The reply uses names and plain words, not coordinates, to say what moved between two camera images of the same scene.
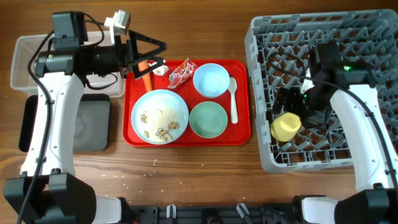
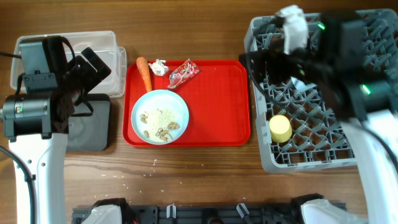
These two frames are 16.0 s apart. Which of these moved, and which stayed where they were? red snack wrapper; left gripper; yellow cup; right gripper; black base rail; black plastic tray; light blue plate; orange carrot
Moved: yellow cup; right gripper; left gripper
Stayed: light blue plate; black plastic tray; black base rail; orange carrot; red snack wrapper
